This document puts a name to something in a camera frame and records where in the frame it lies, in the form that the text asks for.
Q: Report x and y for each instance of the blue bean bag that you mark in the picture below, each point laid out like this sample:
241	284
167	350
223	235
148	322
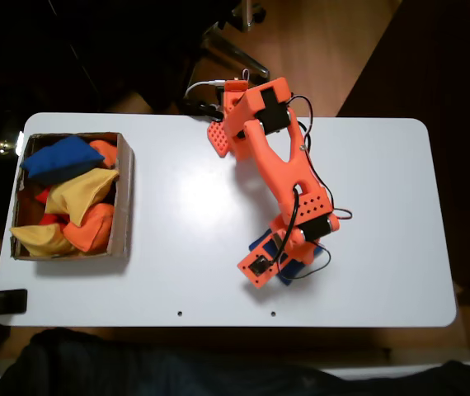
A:
57	158
290	274

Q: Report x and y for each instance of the cardboard box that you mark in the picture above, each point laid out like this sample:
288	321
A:
123	198

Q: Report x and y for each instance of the large orange bean bag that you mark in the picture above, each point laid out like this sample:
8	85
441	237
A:
90	231

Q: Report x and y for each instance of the small orange bean bag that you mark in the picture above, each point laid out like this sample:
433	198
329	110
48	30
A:
105	150

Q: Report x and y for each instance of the large yellow bean bag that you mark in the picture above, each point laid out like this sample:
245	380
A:
78	194

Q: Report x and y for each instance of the flat yellow bean bag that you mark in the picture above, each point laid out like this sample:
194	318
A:
41	241

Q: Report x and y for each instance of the red bean bag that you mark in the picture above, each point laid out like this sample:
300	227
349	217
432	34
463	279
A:
43	194

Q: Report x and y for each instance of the metal office chair base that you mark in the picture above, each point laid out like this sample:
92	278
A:
235	51

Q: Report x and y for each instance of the person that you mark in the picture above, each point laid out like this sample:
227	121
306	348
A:
136	367

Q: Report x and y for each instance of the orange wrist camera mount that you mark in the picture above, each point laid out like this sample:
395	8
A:
266	278

